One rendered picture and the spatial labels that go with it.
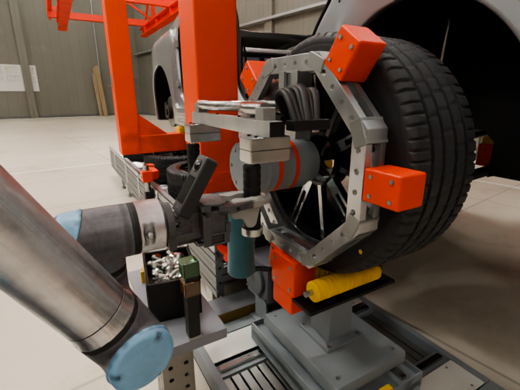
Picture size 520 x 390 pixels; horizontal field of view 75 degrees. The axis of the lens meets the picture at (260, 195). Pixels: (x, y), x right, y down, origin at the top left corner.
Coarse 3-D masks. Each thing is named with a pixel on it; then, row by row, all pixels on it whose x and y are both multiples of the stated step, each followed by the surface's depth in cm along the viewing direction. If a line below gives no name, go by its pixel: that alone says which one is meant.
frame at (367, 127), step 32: (288, 64) 85; (320, 64) 74; (256, 96) 100; (352, 96) 70; (352, 128) 69; (384, 128) 68; (352, 160) 71; (384, 160) 71; (352, 192) 72; (352, 224) 73; (320, 256) 85
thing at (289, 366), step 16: (256, 320) 133; (256, 336) 130; (272, 336) 128; (272, 352) 120; (288, 352) 120; (288, 368) 112; (304, 368) 113; (400, 368) 113; (416, 368) 110; (304, 384) 105; (368, 384) 107; (384, 384) 107; (400, 384) 104; (416, 384) 109
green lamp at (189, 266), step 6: (180, 258) 78; (186, 258) 78; (192, 258) 78; (180, 264) 77; (186, 264) 76; (192, 264) 77; (198, 264) 78; (180, 270) 78; (186, 270) 76; (192, 270) 77; (198, 270) 78; (186, 276) 77; (192, 276) 78
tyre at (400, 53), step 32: (384, 64) 71; (416, 64) 75; (384, 96) 71; (416, 96) 69; (448, 96) 75; (416, 128) 67; (448, 128) 72; (416, 160) 68; (448, 160) 73; (448, 192) 76; (288, 224) 111; (384, 224) 76; (416, 224) 76; (448, 224) 85; (352, 256) 87; (384, 256) 79
